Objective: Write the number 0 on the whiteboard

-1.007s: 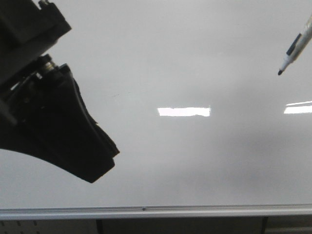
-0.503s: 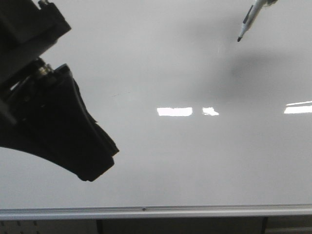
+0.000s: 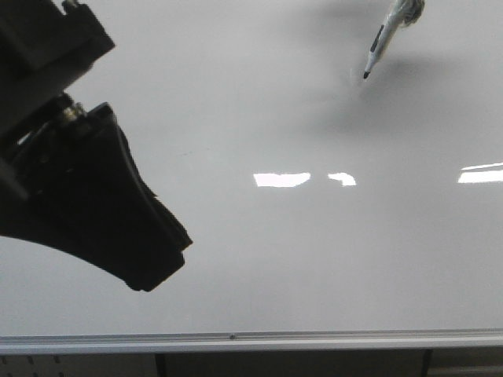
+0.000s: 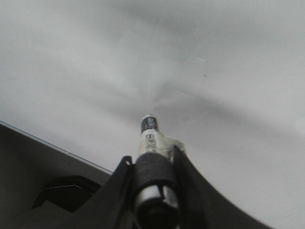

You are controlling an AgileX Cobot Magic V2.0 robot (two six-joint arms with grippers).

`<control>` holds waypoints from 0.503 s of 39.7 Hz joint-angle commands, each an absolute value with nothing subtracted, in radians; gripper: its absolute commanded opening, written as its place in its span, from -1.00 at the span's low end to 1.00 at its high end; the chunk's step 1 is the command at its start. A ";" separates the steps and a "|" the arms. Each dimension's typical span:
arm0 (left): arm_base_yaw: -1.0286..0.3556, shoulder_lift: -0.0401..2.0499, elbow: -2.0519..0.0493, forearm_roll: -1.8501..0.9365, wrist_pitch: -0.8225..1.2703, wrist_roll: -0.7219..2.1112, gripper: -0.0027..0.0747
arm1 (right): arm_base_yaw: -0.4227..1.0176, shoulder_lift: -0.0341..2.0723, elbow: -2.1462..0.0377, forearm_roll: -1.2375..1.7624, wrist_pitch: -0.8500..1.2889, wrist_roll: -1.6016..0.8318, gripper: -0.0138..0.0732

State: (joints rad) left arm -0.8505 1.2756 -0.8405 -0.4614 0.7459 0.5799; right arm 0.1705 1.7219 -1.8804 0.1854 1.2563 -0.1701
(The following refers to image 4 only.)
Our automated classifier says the black white whiteboard marker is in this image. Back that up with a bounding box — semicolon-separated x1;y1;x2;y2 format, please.
132;114;185;229

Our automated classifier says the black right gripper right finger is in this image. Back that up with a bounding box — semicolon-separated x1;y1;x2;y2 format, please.
173;146;270;229

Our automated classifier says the white whiteboard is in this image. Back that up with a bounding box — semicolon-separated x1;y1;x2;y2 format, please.
0;0;305;229

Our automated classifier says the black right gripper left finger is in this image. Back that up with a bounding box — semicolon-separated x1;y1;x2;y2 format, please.
15;156;133;229

